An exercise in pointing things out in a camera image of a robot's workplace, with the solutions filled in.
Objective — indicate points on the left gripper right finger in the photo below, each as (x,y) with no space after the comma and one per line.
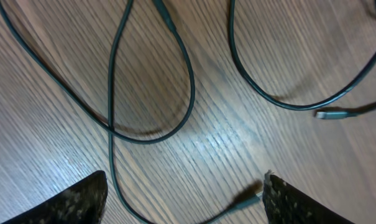
(284,203)

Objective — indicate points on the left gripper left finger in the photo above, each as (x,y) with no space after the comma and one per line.
(81,203)

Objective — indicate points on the black cable silver USB plug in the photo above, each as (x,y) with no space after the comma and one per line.
(321,109)

